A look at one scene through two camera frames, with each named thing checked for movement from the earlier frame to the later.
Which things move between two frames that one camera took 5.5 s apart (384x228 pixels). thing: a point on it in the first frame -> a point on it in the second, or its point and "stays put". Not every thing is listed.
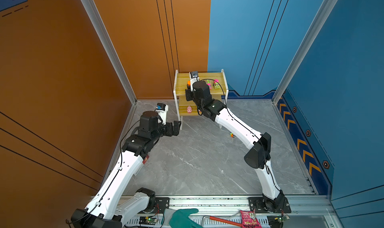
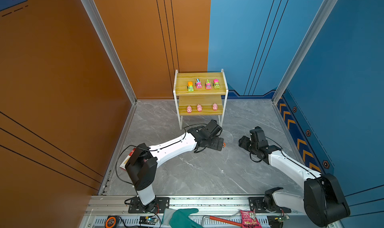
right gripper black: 188,93 -> 242,143
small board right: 281,218 stays put
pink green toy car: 209,84 stays put
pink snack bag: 249,220 stays put
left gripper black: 170,132 -> 215,145
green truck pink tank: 216,85 stays put
